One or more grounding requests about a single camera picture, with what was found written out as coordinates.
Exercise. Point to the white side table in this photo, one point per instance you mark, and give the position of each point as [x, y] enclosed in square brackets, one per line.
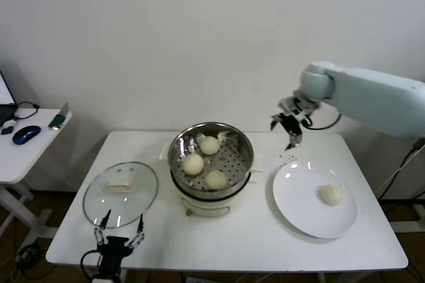
[30, 160]

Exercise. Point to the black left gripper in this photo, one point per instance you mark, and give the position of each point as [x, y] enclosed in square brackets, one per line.
[114, 248]

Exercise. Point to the round glass pot lid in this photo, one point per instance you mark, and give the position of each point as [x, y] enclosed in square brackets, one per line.
[118, 186]

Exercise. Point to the white furniture leg frame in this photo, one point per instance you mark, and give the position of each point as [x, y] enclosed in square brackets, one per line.
[405, 226]

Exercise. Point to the white electric cooker pot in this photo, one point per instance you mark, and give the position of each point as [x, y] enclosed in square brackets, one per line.
[206, 208]

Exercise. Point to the blue computer mouse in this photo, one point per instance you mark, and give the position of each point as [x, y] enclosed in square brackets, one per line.
[26, 135]

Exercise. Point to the small black desk gadget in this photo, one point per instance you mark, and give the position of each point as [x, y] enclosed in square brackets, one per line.
[6, 130]

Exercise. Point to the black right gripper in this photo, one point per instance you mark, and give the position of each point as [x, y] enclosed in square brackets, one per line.
[292, 124]

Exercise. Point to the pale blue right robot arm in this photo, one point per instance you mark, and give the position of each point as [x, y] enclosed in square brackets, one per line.
[372, 97]

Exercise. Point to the white steamed baozi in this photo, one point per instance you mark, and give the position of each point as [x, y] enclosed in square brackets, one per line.
[193, 164]
[209, 145]
[216, 179]
[331, 195]

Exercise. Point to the large white plate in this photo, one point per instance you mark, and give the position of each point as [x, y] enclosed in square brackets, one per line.
[299, 196]

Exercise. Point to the stainless steel steamer basket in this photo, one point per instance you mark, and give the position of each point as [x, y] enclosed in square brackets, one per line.
[235, 145]

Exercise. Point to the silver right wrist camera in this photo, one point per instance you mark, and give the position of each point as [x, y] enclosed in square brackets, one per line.
[287, 104]

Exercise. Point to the black laptop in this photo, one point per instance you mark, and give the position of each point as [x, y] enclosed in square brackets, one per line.
[5, 97]

